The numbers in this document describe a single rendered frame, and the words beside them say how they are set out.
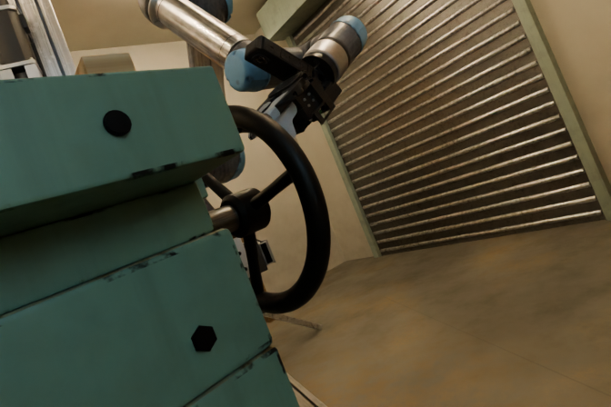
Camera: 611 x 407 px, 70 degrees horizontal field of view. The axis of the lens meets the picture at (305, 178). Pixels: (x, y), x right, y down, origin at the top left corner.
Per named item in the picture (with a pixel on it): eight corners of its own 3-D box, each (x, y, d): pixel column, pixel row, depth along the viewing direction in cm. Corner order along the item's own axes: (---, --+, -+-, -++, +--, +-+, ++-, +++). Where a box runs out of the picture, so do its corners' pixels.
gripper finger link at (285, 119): (285, 156, 62) (312, 119, 68) (258, 124, 60) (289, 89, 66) (271, 162, 64) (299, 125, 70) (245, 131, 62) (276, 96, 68)
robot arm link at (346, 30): (345, 56, 90) (378, 38, 84) (324, 84, 83) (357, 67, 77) (324, 24, 87) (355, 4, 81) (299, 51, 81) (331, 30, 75)
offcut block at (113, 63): (100, 106, 27) (80, 55, 28) (90, 124, 30) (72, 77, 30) (147, 99, 30) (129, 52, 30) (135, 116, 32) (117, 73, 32)
